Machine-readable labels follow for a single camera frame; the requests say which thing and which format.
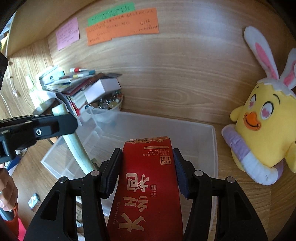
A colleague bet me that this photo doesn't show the red tea box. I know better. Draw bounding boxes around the red tea box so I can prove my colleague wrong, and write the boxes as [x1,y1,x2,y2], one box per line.
[107,137,183,240]

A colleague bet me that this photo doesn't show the pale green tube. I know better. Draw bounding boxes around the pale green tube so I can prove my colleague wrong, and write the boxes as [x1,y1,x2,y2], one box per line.
[52,103,95,174]

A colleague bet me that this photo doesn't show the person left hand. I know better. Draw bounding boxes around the person left hand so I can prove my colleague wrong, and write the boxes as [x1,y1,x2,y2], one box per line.
[0,164,18,211]

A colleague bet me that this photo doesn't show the stack of books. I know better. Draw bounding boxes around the stack of books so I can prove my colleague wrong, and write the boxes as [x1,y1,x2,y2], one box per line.
[39,66,108,117]

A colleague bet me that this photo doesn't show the clear plastic storage bin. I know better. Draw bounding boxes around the clear plastic storage bin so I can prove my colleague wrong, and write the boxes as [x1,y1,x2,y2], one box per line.
[41,110,218,180]

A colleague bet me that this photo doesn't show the red white marker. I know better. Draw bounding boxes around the red white marker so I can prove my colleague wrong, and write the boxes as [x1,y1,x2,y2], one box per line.
[69,68,88,73]

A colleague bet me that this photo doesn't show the yellow chick plush toy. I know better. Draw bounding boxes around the yellow chick plush toy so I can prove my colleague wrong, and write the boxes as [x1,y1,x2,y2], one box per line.
[221,26,295,186]

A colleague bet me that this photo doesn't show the white small cardboard box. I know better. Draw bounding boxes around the white small cardboard box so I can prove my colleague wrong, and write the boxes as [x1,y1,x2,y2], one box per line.
[84,78,121,103]

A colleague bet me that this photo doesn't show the bowl of beads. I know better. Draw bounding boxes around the bowl of beads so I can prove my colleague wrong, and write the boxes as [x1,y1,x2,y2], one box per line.
[88,90,123,110]

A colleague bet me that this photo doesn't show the pink paper note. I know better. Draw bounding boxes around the pink paper note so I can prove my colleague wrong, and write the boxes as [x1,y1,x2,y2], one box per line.
[56,17,80,51]

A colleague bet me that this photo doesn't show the orange paper note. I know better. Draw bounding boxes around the orange paper note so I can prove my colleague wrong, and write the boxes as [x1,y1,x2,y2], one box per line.
[85,8,159,46]

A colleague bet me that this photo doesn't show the green paper note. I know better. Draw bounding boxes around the green paper note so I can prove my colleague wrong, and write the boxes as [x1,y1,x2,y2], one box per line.
[87,2,135,26]

